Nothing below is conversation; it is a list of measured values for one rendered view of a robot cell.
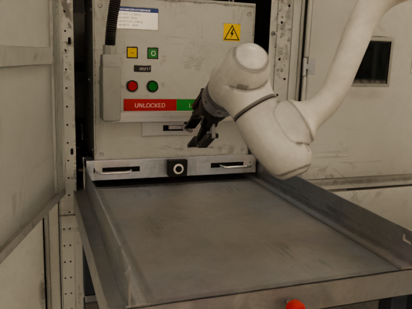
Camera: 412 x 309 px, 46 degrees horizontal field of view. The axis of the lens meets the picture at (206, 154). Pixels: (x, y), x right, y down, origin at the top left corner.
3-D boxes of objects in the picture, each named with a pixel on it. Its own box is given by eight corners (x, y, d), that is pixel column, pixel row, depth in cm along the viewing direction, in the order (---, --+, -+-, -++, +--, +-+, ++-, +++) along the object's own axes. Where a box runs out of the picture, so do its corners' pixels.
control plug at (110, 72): (121, 121, 131) (121, 54, 127) (102, 121, 129) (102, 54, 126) (116, 117, 138) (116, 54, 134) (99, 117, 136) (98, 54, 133)
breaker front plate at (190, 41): (247, 159, 157) (256, 5, 147) (95, 165, 141) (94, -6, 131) (246, 158, 158) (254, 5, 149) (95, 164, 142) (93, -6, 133)
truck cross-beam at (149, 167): (255, 172, 159) (256, 154, 157) (86, 181, 141) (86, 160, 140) (249, 168, 163) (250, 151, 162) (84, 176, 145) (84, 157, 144)
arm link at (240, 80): (195, 79, 107) (225, 130, 105) (217, 42, 93) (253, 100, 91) (233, 63, 112) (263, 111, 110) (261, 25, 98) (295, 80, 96)
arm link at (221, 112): (210, 110, 106) (202, 120, 111) (248, 109, 109) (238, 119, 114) (204, 72, 109) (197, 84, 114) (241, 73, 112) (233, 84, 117)
